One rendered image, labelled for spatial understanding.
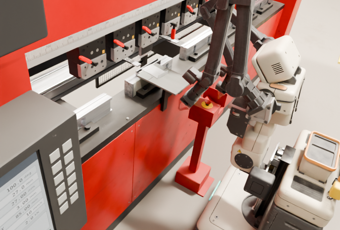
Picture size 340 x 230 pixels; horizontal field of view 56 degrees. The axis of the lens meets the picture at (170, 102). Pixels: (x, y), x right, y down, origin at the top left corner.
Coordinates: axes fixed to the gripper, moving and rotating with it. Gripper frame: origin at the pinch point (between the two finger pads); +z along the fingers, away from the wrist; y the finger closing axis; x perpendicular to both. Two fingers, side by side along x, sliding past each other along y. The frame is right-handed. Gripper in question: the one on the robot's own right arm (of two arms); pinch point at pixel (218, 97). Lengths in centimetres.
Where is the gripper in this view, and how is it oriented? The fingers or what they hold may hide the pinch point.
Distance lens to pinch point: 204.4
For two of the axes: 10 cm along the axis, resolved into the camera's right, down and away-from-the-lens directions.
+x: -5.0, 4.9, -7.2
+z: -2.9, 6.8, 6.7
